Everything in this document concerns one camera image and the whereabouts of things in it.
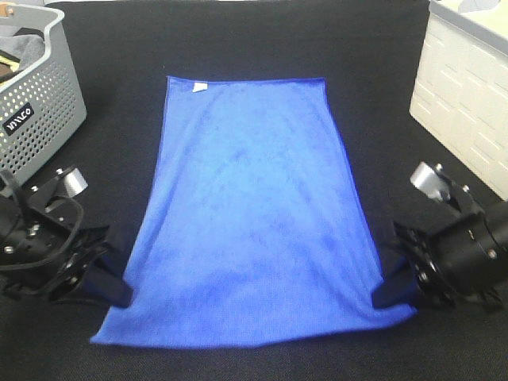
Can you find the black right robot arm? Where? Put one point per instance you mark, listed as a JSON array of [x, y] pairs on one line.
[[463, 262]]

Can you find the white plastic storage box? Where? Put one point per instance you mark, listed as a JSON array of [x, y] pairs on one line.
[[460, 89]]

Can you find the blue microfibre towel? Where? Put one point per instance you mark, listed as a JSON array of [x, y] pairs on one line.
[[254, 232]]

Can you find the black table cloth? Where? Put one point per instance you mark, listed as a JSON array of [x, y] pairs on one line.
[[368, 53]]

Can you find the brown cloth in basket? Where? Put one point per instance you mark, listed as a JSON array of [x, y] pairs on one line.
[[6, 73]]

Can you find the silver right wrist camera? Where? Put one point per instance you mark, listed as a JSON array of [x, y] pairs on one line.
[[427, 181]]

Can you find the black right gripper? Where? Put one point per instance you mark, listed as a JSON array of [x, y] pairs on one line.
[[458, 263]]

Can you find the grey perforated laundry basket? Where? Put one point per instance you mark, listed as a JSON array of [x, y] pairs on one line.
[[42, 106]]

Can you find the grey towel in basket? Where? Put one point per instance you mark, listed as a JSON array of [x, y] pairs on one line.
[[26, 49]]

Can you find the yellow cloth in basket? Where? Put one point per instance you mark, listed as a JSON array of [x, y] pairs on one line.
[[12, 63]]

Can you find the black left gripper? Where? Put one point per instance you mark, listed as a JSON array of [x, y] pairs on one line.
[[46, 253]]

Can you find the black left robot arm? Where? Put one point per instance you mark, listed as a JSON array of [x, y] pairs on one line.
[[47, 253]]

